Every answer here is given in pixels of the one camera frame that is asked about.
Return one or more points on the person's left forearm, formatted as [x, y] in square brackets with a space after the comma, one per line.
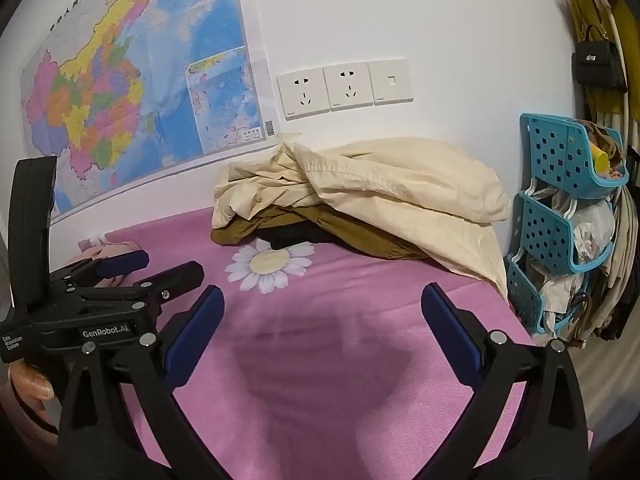
[30, 432]

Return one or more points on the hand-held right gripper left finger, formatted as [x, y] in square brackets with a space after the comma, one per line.
[195, 335]

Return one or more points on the yellow green hanging garment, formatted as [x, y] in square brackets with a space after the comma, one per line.
[627, 25]

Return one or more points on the light pink folded cloth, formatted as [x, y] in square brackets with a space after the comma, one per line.
[107, 248]

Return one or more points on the black garment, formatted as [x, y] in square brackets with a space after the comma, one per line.
[300, 234]

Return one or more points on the beige hanging bags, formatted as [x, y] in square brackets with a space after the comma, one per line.
[625, 260]

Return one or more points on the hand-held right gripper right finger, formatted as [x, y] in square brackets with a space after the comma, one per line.
[450, 330]

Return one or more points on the colourful wall map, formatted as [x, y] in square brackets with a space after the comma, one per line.
[125, 85]

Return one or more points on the cream bed sheet cloth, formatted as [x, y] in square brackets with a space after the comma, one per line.
[390, 185]

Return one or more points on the blue plastic storage rack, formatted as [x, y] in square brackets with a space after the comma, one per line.
[550, 160]

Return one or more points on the person's left hand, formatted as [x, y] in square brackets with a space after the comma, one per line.
[30, 382]

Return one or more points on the olive green jacket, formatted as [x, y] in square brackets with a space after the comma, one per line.
[350, 230]

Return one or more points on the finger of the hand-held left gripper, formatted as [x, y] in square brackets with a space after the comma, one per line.
[122, 261]
[175, 276]

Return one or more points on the yellow cup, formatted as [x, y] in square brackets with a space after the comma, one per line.
[600, 160]

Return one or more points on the white plastic bag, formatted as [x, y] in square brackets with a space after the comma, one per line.
[592, 235]

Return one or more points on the pink flower print bedsheet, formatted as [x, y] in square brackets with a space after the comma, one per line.
[325, 360]

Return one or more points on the black handbag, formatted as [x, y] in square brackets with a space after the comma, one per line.
[597, 65]

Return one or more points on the masking tape piece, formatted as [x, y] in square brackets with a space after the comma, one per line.
[291, 136]

